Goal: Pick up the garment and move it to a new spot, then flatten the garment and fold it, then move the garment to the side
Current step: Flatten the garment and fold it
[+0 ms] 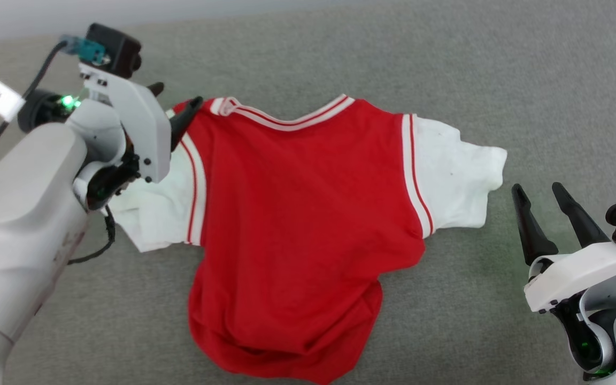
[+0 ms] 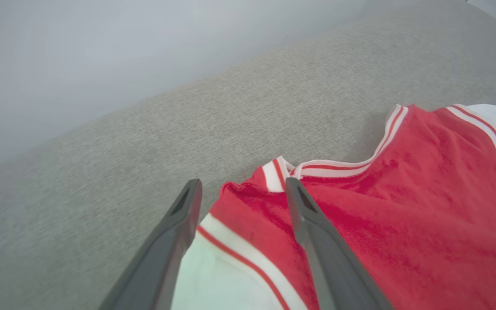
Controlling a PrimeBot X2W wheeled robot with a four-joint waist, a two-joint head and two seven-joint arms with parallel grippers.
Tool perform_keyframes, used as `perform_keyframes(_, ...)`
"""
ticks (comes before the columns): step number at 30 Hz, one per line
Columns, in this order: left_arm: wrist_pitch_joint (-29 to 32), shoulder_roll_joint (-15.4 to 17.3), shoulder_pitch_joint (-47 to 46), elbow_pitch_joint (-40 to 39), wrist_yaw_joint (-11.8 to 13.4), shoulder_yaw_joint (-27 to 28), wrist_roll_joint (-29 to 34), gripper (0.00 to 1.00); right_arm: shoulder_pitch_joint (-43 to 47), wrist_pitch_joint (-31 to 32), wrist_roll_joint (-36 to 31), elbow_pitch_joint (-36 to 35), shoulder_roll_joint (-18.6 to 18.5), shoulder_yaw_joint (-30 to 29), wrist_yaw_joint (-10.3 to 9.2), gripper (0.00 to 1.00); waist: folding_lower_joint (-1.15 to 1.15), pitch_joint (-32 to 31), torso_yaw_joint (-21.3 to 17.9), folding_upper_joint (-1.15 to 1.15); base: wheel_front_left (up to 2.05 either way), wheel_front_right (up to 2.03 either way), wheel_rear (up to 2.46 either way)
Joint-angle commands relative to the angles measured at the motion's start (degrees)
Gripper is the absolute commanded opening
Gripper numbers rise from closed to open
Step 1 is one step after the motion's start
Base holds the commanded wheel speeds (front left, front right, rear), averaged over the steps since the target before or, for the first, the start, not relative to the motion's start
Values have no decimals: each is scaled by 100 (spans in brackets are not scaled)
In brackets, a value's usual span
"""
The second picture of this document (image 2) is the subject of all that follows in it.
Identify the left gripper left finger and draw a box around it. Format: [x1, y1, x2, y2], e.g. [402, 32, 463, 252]
[97, 179, 204, 310]

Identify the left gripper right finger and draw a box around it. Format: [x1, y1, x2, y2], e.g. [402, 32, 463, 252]
[285, 177, 394, 310]

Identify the grey fabric sofa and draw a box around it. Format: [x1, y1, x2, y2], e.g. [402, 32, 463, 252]
[0, 0, 496, 310]

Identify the red and white garment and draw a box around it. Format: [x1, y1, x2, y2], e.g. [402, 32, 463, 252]
[170, 103, 496, 310]

